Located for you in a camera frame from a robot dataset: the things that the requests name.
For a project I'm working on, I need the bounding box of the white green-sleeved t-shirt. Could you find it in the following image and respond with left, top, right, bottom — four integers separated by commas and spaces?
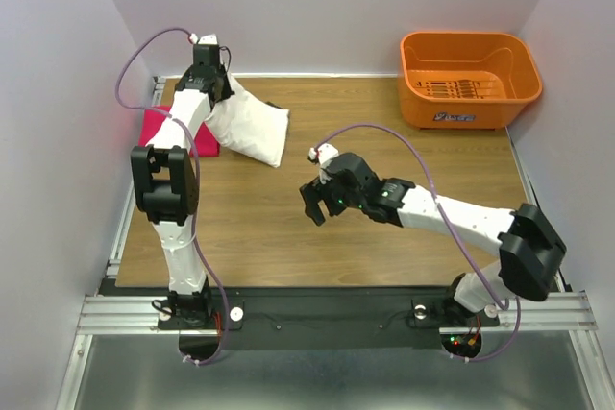
205, 75, 290, 168

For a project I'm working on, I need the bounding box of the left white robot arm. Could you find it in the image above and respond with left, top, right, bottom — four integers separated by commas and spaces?
130, 36, 233, 328

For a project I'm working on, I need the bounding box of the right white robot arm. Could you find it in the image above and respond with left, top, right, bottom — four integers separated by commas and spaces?
300, 144, 567, 324

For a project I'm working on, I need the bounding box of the folded pink t-shirt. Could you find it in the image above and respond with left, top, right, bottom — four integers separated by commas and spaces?
138, 106, 220, 157

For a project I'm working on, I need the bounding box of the orange plastic basket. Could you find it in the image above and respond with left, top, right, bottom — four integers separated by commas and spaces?
398, 32, 543, 130

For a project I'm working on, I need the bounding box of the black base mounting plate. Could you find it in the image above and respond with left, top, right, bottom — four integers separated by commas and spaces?
153, 286, 499, 358

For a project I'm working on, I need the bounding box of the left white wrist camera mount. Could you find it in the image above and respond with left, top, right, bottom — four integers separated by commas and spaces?
188, 33, 219, 46

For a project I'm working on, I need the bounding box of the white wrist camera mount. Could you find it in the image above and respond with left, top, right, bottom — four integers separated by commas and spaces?
188, 33, 219, 46
307, 143, 339, 169

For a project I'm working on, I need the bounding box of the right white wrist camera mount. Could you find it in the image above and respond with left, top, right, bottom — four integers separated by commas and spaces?
307, 143, 339, 169

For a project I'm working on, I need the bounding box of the aluminium table frame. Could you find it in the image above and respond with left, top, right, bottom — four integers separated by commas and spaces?
59, 77, 614, 409

